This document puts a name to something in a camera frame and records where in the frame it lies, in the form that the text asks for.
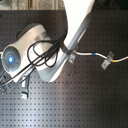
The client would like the white cable with coloured marks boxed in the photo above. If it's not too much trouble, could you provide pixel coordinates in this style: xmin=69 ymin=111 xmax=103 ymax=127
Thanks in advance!
xmin=72 ymin=50 xmax=128 ymax=64

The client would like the metal cable clip right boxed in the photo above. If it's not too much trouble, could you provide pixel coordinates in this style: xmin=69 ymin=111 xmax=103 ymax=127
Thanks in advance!
xmin=101 ymin=51 xmax=114 ymax=70

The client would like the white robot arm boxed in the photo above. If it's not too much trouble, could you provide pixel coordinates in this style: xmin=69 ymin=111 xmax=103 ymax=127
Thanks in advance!
xmin=0 ymin=0 xmax=95 ymax=99

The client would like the metal cable clip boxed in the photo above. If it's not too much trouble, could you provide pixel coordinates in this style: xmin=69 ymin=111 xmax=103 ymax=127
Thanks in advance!
xmin=69 ymin=52 xmax=76 ymax=64
xmin=101 ymin=51 xmax=114 ymax=70

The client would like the metal cable clip left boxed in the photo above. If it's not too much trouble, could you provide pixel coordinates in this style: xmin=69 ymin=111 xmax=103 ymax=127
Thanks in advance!
xmin=69 ymin=52 xmax=76 ymax=64

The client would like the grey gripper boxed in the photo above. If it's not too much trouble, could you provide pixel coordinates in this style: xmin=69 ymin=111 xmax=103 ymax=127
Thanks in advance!
xmin=0 ymin=75 xmax=30 ymax=99

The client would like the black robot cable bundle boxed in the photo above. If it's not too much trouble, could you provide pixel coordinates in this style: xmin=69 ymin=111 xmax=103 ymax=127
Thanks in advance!
xmin=0 ymin=31 xmax=78 ymax=81

